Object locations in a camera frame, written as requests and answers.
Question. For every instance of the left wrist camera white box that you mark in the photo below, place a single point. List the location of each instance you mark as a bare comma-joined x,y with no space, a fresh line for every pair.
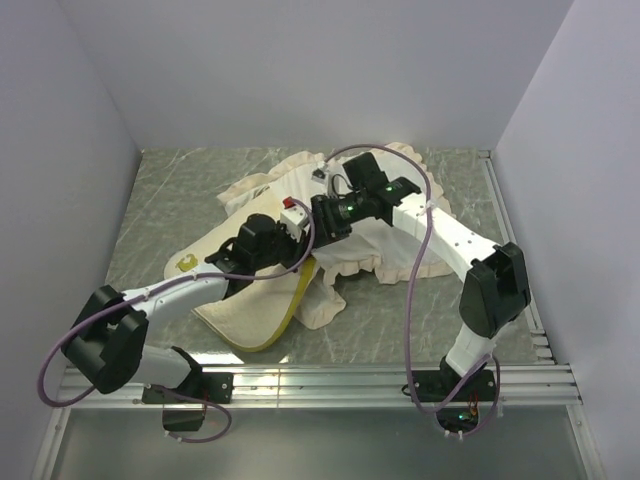
294,219

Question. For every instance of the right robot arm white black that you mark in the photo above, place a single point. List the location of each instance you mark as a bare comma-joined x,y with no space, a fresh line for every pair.
495,282

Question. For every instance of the aluminium mounting rail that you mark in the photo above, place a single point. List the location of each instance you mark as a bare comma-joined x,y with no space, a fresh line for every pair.
379,386

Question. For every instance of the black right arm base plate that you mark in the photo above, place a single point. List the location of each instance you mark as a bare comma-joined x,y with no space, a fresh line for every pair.
469,410

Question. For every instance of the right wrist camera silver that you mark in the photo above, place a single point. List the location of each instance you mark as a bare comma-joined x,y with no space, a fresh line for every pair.
321,173

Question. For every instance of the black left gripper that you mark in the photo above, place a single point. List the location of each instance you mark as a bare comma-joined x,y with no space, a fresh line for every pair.
297,247

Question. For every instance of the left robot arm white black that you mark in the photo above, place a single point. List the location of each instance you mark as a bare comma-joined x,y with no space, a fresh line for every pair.
107,342

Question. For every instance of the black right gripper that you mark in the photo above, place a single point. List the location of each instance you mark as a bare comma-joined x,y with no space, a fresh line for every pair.
326,225

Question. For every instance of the white pillowcase with peach ruffles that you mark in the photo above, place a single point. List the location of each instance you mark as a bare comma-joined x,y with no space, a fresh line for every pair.
373,246

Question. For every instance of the cream pillow with yellow edge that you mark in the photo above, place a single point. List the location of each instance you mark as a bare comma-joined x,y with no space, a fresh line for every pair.
256,317

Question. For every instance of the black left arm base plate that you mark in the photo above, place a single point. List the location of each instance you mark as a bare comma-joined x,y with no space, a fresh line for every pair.
184,409

